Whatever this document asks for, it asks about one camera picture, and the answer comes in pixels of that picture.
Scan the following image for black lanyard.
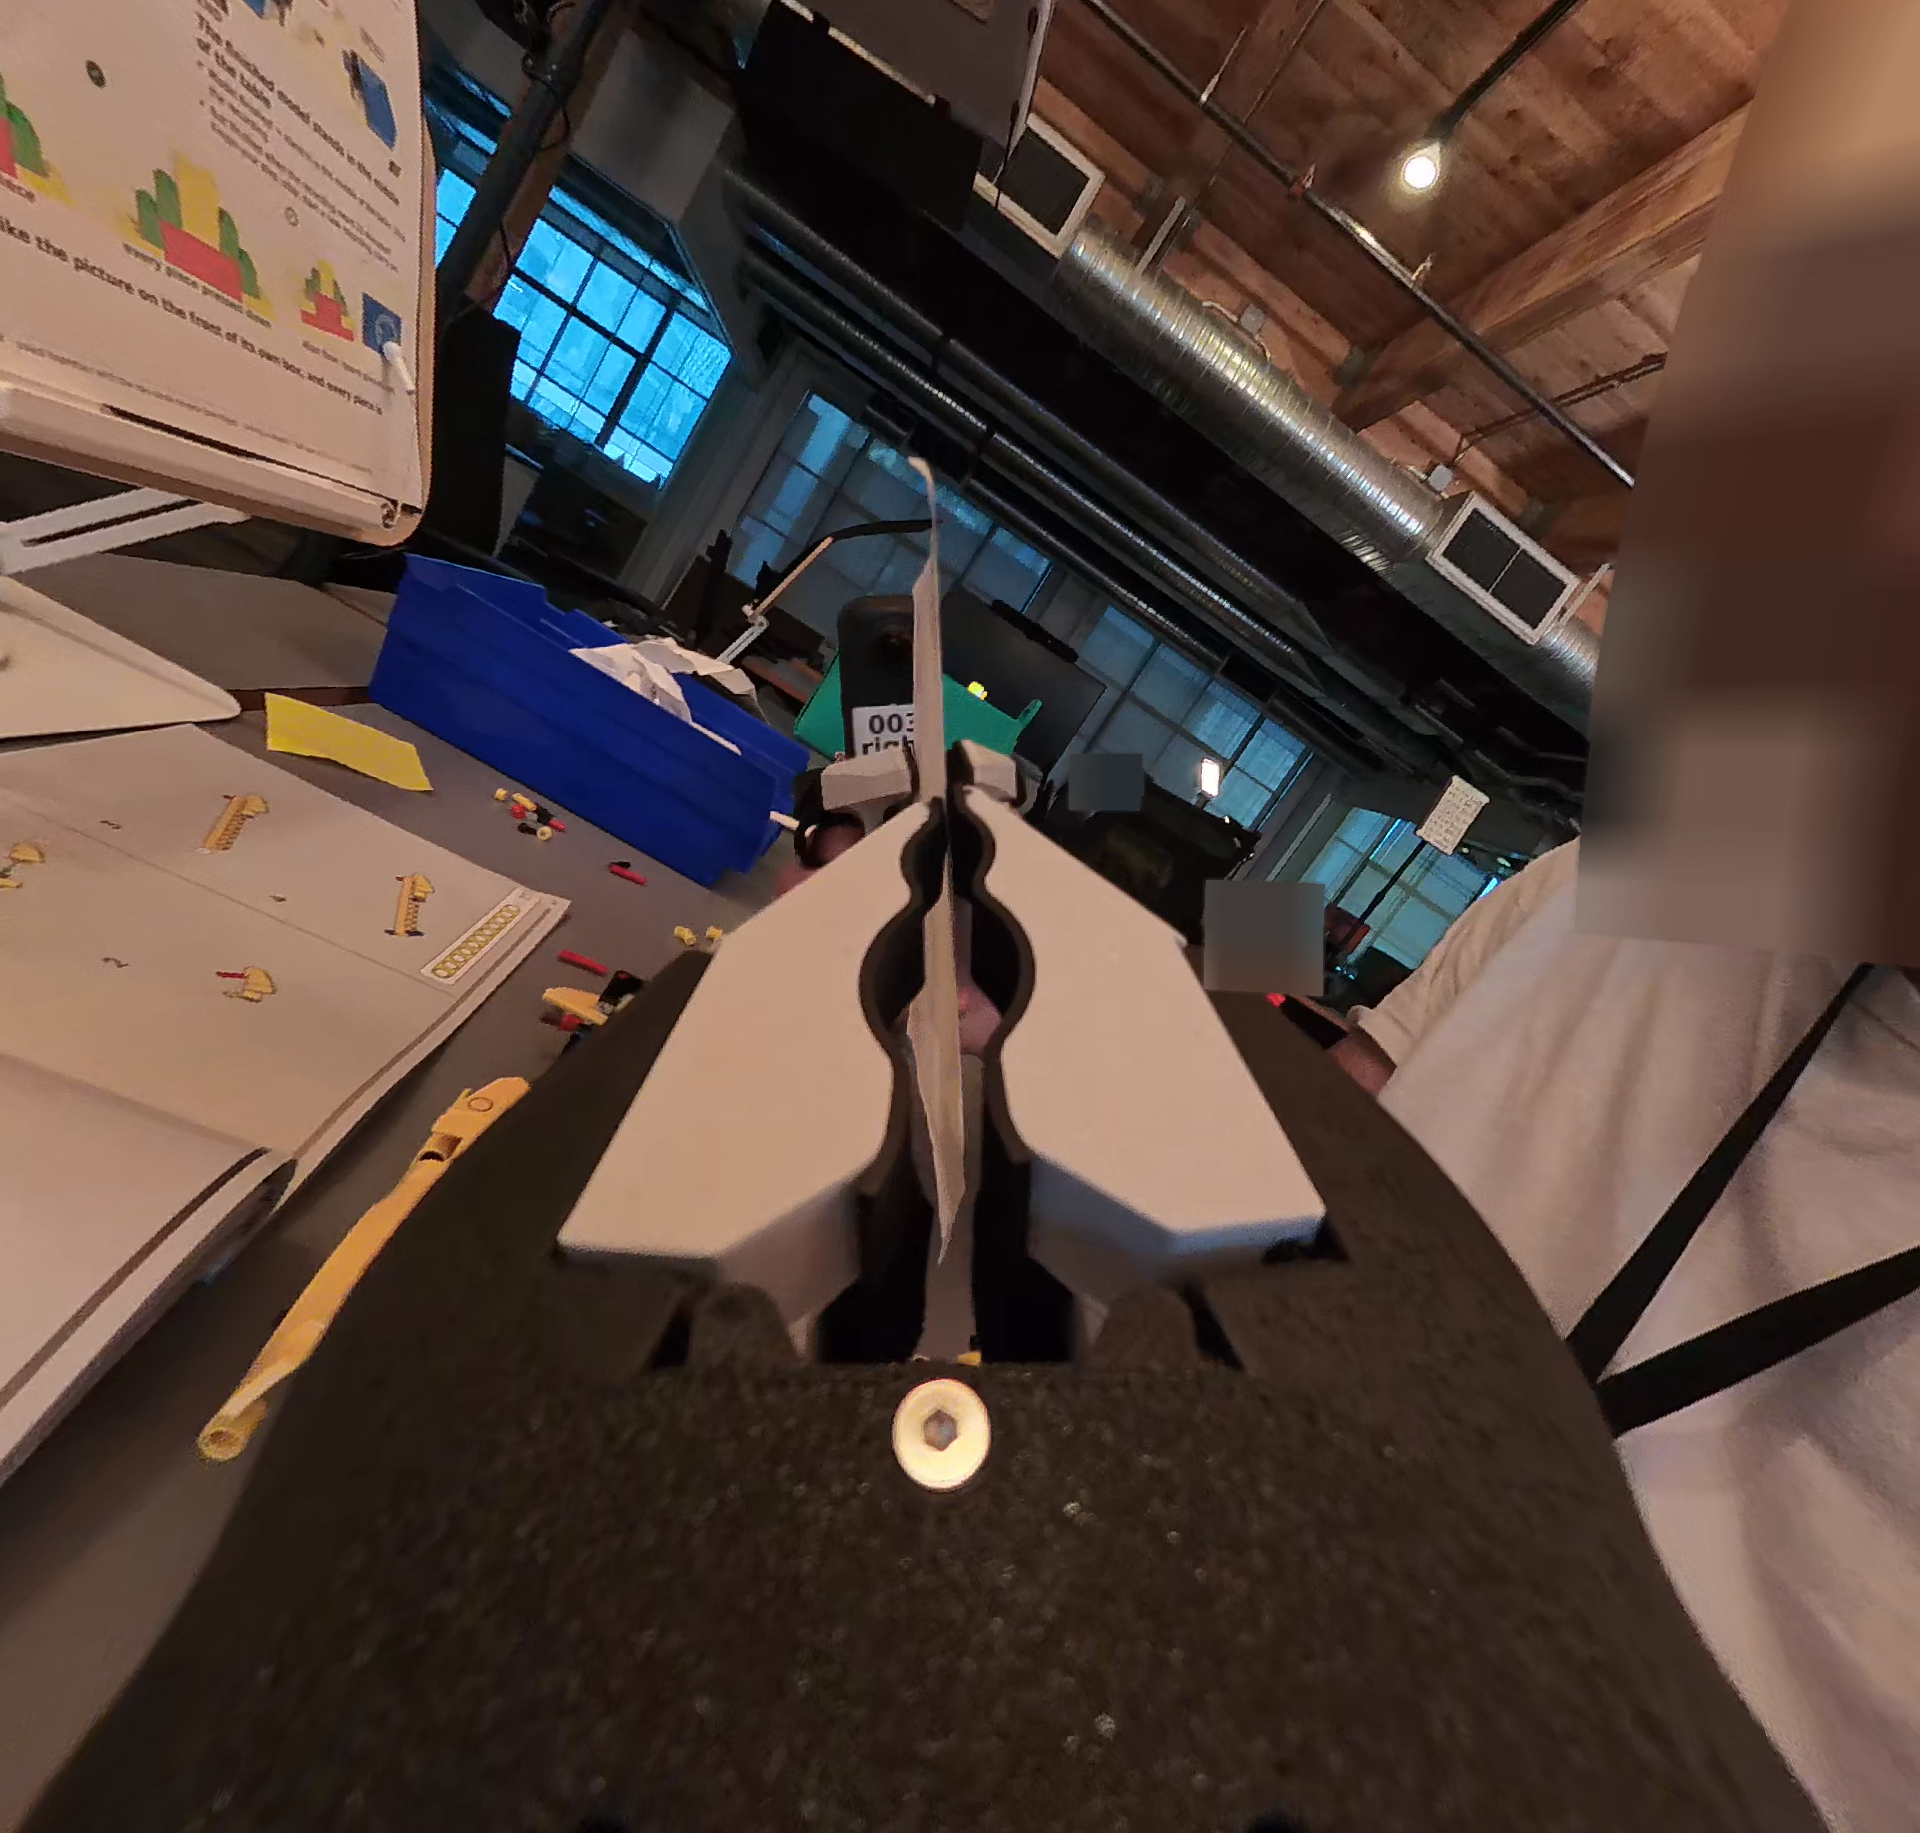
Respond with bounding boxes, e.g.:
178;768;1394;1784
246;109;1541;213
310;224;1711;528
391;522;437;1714
1564;962;1920;1437

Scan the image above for white vent unit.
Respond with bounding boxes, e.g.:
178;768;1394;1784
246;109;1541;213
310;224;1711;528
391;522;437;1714
974;114;1109;252
1422;490;1580;644

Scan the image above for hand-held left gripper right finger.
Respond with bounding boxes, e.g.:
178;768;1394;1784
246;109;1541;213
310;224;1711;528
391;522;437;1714
957;786;1333;1323

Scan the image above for yellow sticker sheet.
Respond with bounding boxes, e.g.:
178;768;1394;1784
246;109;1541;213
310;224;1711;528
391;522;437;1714
905;453;981;1261

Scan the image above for long yellow toy panel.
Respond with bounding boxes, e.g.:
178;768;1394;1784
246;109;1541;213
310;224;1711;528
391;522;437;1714
195;1073;535;1465

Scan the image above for silver ventilation duct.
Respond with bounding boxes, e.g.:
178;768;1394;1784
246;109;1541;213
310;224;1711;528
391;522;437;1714
1051;224;1610;703

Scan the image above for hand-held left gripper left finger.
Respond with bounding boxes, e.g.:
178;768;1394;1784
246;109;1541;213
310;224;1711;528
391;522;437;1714
554;799;950;1332

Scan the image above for crumpled white paper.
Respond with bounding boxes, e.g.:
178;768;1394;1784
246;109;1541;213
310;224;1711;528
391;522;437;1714
570;637;757;736

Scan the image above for yellow paper scrap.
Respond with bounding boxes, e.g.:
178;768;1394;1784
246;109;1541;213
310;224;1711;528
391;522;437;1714
265;693;438;794

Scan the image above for grey instruction booklet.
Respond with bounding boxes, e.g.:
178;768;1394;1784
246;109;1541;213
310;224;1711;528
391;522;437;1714
0;723;577;1487

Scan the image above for black computer monitor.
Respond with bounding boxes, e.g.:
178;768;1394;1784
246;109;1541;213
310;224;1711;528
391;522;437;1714
942;595;1117;772

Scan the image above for scattered small connector pieces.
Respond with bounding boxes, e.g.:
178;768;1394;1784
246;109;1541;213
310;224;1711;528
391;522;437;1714
494;783;726;952

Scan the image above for teal plastic bin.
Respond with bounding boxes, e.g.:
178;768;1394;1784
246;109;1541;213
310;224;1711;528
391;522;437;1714
792;650;1040;762

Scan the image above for blue plastic bin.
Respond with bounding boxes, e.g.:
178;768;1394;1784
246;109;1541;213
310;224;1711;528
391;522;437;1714
370;555;812;890

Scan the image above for printed instruction sheet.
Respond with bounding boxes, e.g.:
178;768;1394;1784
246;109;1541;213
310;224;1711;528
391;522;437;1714
0;0;426;506

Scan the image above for person in white shirt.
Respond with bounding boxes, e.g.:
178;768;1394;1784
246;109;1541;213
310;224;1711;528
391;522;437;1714
1351;835;1920;1833

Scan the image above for overhead grey device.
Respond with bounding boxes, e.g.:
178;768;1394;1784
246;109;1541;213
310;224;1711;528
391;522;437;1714
733;0;1065;233

